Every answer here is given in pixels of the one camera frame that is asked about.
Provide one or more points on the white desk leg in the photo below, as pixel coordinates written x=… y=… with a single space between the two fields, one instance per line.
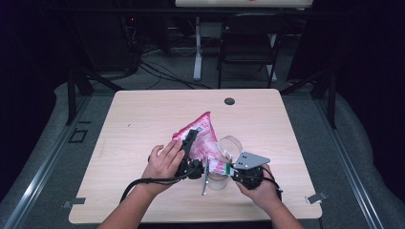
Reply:
x=272 y=68
x=198 y=57

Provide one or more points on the person's left hand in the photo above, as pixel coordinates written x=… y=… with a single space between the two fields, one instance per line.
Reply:
x=162 y=167

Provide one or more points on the red and white snack bag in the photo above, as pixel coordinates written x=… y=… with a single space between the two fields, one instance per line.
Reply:
x=203 y=136

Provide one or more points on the round dark table grommet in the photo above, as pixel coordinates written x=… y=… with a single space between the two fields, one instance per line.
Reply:
x=229 y=101

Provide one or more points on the pale desk top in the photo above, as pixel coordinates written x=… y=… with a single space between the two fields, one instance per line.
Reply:
x=242 y=3

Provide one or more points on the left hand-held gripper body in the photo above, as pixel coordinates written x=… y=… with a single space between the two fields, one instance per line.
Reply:
x=194 y=168

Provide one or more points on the black metal stand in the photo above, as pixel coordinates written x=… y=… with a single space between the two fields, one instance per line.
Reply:
x=332 y=101
x=71 y=95

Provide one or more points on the person's right hand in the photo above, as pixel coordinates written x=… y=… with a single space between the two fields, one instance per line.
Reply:
x=262 y=195

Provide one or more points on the grey tape strip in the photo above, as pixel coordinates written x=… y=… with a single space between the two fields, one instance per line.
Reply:
x=74 y=202
x=315 y=197

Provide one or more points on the black folding chair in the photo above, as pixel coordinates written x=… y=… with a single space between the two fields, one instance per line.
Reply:
x=251 y=24

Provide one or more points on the clear glass cup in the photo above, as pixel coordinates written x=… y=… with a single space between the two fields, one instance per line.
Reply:
x=219 y=181

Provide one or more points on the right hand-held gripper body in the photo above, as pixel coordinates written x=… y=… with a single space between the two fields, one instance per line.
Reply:
x=250 y=176

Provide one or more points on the aluminium floor rail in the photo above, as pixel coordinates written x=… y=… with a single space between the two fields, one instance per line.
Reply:
x=47 y=159
x=347 y=152

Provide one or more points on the dark equipment with red light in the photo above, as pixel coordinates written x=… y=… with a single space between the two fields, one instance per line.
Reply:
x=132 y=20

